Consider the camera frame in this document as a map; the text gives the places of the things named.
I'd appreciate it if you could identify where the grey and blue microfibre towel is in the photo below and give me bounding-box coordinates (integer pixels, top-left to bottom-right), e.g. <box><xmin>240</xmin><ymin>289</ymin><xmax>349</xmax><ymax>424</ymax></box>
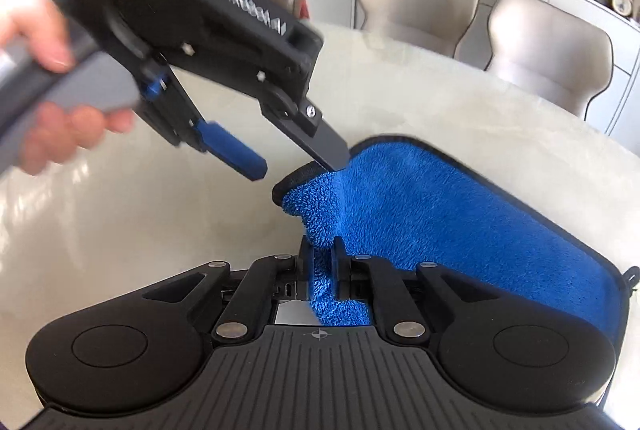
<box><xmin>272</xmin><ymin>135</ymin><xmax>630</xmax><ymax>346</ymax></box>

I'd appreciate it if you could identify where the person's left hand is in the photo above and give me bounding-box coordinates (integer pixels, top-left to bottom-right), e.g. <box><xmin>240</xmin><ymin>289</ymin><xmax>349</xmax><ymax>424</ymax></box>
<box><xmin>0</xmin><ymin>0</ymin><xmax>137</xmax><ymax>179</ymax></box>

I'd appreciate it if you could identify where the beige chair near left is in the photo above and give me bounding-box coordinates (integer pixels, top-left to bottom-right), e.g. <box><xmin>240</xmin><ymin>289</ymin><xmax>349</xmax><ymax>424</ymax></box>
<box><xmin>358</xmin><ymin>0</ymin><xmax>480</xmax><ymax>58</ymax></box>

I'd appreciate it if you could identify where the small round alarm clock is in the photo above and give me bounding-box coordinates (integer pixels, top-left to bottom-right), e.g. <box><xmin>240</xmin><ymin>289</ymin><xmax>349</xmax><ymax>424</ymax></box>
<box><xmin>611</xmin><ymin>0</ymin><xmax>634</xmax><ymax>18</ymax></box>

